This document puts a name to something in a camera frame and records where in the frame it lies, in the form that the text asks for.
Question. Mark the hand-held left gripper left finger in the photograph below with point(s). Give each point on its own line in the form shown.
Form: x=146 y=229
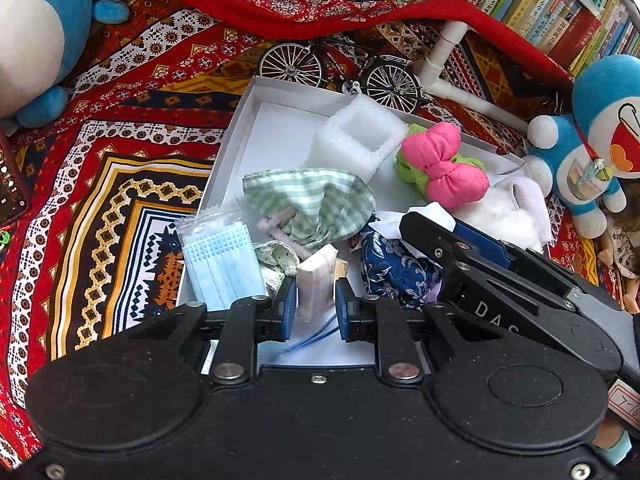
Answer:
x=286 y=310

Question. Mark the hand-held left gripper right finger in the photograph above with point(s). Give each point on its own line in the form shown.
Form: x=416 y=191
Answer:
x=345 y=310

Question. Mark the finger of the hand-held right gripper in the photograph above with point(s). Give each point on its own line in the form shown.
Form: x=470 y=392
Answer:
x=465 y=280
x=485 y=242

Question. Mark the white fluffy plush ball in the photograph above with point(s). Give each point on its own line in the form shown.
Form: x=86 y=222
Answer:
x=490 y=215

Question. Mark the small white tissue pack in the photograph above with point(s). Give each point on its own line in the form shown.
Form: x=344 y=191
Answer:
x=315 y=280

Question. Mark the pinkish white cloth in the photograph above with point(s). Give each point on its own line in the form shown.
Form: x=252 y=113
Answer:
x=532 y=205

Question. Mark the white tissue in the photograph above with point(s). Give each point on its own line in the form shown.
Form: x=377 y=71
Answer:
x=430 y=208

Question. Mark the blue face mask pack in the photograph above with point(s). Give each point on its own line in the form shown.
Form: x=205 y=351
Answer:
x=220 y=265

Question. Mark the pink and green bow plush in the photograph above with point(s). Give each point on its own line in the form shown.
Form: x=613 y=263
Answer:
x=440 y=160

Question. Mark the green checkered cloth pouch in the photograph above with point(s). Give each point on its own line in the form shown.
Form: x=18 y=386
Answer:
x=310 y=195

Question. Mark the white foam block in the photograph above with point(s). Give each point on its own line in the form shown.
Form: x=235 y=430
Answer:
x=350 y=135

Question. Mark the white cardboard box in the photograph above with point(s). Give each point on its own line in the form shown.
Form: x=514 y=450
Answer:
x=280 y=130

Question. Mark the person's right forearm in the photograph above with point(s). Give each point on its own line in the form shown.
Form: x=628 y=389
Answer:
x=612 y=447

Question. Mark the small brown-haired doll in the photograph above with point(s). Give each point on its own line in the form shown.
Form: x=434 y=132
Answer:
x=620 y=255

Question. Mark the miniature metal bicycle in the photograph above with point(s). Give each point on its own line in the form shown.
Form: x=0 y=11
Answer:
x=390 y=85

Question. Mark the blue robot cat plush toy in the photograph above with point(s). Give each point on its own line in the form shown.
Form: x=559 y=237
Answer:
x=600 y=95

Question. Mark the white plastic pipe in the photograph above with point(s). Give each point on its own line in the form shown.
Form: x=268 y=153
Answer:
x=440 y=55

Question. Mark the row of colourful books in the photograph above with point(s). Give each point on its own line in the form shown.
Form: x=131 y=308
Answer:
x=525 y=5

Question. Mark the black smartphone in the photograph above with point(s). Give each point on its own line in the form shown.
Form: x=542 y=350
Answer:
x=12 y=185

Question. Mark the blue whale plush toy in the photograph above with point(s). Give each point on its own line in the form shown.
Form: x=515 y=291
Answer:
x=35 y=35

